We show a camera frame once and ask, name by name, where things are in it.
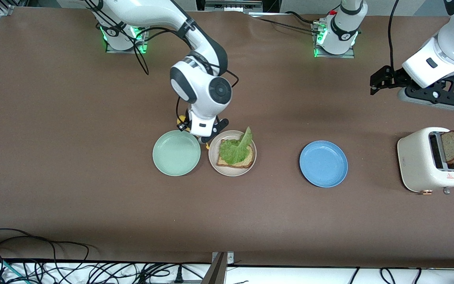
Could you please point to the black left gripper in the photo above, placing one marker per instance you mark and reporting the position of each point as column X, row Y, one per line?
column 395, row 76

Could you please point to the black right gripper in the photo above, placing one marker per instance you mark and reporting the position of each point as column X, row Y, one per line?
column 181, row 128

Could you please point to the yellow mustard squeeze bottle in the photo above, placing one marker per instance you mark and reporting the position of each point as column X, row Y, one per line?
column 203, row 139

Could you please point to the green lettuce leaf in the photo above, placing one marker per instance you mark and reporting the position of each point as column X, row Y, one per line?
column 233, row 154

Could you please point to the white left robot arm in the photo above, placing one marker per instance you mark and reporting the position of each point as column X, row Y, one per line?
column 343, row 35

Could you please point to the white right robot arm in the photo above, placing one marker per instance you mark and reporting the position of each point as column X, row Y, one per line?
column 203, row 90

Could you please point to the light green plate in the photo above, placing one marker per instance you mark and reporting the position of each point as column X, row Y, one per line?
column 176, row 153

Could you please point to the beige plate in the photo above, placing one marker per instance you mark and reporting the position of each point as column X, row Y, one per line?
column 213, row 156

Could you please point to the blue plate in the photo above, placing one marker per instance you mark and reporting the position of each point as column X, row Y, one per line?
column 323, row 163

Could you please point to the cream white toaster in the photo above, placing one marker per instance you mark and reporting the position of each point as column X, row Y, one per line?
column 416, row 165

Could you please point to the grey electronics box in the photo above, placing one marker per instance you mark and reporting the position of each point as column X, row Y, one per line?
column 233, row 4

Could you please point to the black power plug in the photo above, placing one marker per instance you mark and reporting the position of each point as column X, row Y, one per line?
column 178, row 278

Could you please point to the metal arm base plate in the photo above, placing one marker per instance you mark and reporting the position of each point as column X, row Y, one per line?
column 126, row 51
column 335, row 56

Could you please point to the grey metal camera post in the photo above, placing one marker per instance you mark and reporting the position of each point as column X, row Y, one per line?
column 218, row 272

